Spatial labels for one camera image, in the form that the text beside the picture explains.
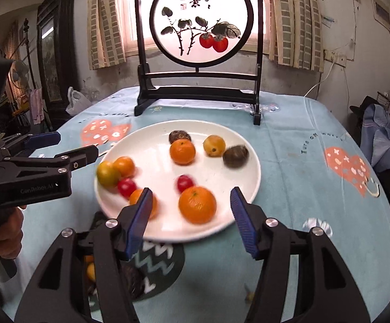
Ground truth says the blue clothes pile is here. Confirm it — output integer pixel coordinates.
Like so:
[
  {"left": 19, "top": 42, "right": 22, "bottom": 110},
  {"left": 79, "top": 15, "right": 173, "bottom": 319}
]
[{"left": 361, "top": 103, "right": 390, "bottom": 175}]

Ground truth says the dark wooden framed painting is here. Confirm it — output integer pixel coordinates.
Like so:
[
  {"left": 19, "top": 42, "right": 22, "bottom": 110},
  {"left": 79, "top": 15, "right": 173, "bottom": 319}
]
[{"left": 36, "top": 0, "right": 81, "bottom": 108}]

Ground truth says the checked curtain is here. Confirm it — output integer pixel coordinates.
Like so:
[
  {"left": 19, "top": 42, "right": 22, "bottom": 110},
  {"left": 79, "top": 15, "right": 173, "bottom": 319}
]
[
  {"left": 88, "top": 0, "right": 138, "bottom": 71},
  {"left": 267, "top": 0, "right": 325, "bottom": 73}
]

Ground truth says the black hat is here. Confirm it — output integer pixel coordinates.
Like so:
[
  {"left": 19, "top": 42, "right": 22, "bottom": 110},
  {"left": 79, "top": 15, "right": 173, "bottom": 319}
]
[{"left": 350, "top": 96, "right": 380, "bottom": 115}]

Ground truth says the light blue printed tablecloth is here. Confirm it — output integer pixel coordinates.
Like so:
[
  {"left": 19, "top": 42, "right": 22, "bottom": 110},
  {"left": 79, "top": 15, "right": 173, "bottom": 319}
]
[{"left": 0, "top": 86, "right": 390, "bottom": 323}]

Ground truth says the large orange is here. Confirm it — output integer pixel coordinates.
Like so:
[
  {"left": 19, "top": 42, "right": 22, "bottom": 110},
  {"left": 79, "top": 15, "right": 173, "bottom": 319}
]
[{"left": 178, "top": 186, "right": 217, "bottom": 224}]

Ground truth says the pink cloth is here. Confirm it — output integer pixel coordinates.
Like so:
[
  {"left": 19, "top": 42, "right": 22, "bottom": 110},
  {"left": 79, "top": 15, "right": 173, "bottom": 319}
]
[{"left": 29, "top": 87, "right": 44, "bottom": 125}]

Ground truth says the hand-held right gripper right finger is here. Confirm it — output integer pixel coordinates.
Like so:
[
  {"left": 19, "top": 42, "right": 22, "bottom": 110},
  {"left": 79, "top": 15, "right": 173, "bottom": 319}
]
[{"left": 230, "top": 187, "right": 370, "bottom": 323}]

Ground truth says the person's left hand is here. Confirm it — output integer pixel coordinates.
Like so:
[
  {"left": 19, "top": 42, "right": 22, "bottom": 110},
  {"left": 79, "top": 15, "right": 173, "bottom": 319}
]
[{"left": 0, "top": 205, "right": 25, "bottom": 270}]

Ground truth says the white plastic bag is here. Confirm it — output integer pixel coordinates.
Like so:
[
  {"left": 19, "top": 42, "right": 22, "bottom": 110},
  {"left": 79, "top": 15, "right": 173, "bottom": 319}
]
[{"left": 66, "top": 87, "right": 93, "bottom": 117}]

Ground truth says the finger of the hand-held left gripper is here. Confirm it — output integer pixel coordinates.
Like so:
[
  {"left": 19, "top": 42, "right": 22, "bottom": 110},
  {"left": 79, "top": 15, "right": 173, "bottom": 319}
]
[
  {"left": 0, "top": 131, "right": 61, "bottom": 158},
  {"left": 0, "top": 145, "right": 99, "bottom": 175}
]

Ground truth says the dark passion fruit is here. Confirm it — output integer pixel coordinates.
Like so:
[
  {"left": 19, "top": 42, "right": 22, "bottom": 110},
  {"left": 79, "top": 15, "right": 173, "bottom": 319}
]
[
  {"left": 168, "top": 130, "right": 192, "bottom": 144},
  {"left": 121, "top": 266, "right": 146, "bottom": 299},
  {"left": 222, "top": 145, "right": 250, "bottom": 169}
]

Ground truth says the wall power outlet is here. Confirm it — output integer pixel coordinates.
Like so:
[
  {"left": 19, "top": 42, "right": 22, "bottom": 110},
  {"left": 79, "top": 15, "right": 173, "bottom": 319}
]
[{"left": 323, "top": 50, "right": 347, "bottom": 66}]

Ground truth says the dark framed round painted screen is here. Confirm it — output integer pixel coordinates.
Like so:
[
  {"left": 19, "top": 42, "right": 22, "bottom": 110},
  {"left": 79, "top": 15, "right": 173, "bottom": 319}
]
[{"left": 133, "top": 0, "right": 263, "bottom": 126}]

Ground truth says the medium orange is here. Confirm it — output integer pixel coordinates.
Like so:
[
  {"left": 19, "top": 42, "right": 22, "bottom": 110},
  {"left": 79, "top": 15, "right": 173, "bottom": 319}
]
[
  {"left": 170, "top": 139, "right": 196, "bottom": 166},
  {"left": 113, "top": 156, "right": 136, "bottom": 178}
]

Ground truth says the yellow loquat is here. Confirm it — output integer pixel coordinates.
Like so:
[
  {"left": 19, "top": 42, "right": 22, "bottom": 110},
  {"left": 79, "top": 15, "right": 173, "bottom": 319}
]
[{"left": 203, "top": 135, "right": 226, "bottom": 157}]

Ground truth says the green-orange tangerine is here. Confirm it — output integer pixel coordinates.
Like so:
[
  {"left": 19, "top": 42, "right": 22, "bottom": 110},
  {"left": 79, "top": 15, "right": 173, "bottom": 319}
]
[{"left": 97, "top": 161, "right": 121, "bottom": 188}]

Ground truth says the bright window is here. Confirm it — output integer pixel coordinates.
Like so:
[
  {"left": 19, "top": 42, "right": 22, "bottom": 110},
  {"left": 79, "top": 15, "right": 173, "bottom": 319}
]
[{"left": 128, "top": 0, "right": 273, "bottom": 54}]

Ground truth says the red cherry tomato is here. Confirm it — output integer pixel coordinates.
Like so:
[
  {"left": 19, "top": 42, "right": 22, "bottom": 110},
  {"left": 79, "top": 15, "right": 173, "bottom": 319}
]
[
  {"left": 177, "top": 174, "right": 195, "bottom": 193},
  {"left": 117, "top": 178, "right": 138, "bottom": 198}
]

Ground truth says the standing fan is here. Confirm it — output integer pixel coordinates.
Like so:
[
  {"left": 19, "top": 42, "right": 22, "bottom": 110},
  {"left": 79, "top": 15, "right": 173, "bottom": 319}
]
[{"left": 10, "top": 59, "right": 30, "bottom": 90}]

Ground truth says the white oval plate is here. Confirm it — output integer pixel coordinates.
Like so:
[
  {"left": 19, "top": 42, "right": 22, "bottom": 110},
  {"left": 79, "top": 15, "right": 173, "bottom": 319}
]
[{"left": 94, "top": 120, "right": 261, "bottom": 243}]

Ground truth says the small orange tomato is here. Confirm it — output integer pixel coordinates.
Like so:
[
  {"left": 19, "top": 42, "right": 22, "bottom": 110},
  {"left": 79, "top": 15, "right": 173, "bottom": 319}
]
[{"left": 129, "top": 189, "right": 158, "bottom": 219}]

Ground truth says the white wall panel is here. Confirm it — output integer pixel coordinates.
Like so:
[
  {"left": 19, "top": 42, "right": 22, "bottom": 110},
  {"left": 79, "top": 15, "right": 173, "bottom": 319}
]
[{"left": 371, "top": 0, "right": 390, "bottom": 36}]

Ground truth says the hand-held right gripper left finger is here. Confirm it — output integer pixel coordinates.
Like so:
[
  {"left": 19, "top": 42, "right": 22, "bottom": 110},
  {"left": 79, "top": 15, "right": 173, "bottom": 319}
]
[{"left": 15, "top": 188, "right": 154, "bottom": 323}]

